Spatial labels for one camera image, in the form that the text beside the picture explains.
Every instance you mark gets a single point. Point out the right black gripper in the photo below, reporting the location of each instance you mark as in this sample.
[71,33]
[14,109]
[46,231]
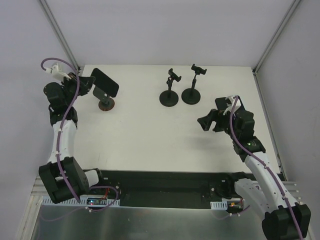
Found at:
[216,120]

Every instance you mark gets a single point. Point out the black phone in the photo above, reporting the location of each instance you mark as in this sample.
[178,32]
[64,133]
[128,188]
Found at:
[221,103]
[104,85]

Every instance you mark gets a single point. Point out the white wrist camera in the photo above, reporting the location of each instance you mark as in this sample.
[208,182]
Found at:
[56,72]
[234,104]

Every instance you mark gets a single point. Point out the left aluminium frame post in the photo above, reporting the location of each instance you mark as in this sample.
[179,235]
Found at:
[44,5]

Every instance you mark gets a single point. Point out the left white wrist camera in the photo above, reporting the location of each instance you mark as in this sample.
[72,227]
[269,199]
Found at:
[56,72]

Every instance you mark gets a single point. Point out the horizontal aluminium rail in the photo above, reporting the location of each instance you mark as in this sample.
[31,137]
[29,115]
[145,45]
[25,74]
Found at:
[38,189]

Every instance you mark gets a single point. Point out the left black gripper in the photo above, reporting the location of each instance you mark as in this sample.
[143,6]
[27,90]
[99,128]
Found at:
[83,83]

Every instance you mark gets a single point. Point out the black round-base phone stand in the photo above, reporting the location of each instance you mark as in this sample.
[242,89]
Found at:
[192,96]

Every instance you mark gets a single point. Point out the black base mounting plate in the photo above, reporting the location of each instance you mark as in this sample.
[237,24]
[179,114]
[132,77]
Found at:
[158,189]

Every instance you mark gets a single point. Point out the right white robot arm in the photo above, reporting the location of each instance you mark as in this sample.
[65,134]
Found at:
[282,216]

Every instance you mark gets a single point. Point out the right white cable duct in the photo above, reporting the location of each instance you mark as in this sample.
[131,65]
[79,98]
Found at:
[219,205]

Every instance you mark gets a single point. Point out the left white cable duct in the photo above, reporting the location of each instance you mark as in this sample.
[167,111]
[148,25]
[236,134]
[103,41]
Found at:
[84,202]

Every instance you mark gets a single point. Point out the white cable duct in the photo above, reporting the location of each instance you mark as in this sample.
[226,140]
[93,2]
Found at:
[84,202]
[219,205]

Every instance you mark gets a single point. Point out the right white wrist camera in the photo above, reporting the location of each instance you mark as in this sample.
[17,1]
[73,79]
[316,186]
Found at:
[234,104]

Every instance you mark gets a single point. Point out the right aluminium frame post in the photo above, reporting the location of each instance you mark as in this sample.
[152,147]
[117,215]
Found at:
[277,34]

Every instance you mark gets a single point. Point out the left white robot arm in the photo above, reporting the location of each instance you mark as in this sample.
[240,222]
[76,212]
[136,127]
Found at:
[62,176]

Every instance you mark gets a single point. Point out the wooden-base phone stand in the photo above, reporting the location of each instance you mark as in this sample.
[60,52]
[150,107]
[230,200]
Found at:
[106,103]

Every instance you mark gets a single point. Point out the aluminium frame post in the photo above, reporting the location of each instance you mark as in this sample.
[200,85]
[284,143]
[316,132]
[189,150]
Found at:
[44,5]
[277,34]

